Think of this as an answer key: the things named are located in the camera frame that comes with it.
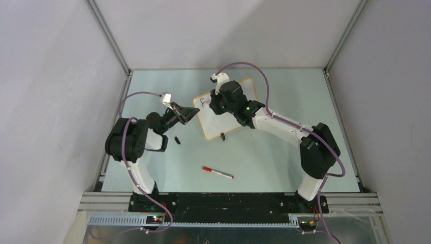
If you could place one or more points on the white whiteboard yellow frame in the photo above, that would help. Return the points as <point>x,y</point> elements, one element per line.
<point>213,125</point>

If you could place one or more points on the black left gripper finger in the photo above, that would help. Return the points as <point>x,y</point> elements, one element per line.
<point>189,116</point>
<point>186,111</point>

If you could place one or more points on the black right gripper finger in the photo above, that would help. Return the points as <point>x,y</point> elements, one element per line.
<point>216,108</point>
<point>214,97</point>

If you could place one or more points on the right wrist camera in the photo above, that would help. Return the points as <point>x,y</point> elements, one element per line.
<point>219,79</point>

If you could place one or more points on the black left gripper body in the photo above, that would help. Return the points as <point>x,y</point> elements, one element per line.
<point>177,113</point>

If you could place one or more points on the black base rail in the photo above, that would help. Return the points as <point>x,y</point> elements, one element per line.
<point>227,208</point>

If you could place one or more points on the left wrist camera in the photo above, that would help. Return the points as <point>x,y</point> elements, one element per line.
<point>166,100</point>

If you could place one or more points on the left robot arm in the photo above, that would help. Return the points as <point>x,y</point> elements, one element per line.
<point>130,138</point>

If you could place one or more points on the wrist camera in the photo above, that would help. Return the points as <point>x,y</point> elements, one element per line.
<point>166,100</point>
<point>219,79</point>

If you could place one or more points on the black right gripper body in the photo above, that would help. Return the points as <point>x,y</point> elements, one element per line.
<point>226,107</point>

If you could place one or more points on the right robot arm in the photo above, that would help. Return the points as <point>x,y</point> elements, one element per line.
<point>318,148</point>

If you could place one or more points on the red whiteboard marker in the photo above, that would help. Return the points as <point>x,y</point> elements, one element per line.
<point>217,172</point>

